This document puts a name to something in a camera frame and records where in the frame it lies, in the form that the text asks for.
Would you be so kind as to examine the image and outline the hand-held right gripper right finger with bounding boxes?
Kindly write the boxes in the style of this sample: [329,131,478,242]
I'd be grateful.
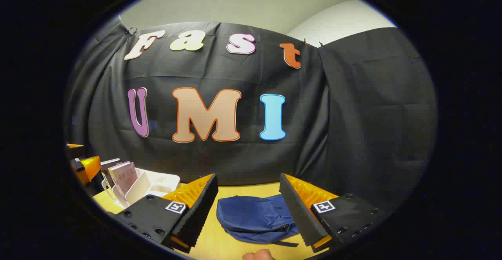
[278,173,389,254]

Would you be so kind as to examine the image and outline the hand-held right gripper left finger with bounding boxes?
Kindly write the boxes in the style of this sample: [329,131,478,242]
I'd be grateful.
[113,173,219,254]

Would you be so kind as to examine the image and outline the pink book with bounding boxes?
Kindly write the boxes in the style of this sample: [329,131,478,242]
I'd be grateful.
[108,161,138,196]

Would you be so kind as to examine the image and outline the blue schoolbag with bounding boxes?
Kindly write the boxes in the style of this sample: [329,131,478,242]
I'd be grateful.
[216,195,301,248]

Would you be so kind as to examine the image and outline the black backdrop cloth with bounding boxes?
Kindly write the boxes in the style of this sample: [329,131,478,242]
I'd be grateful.
[65,17,438,213]

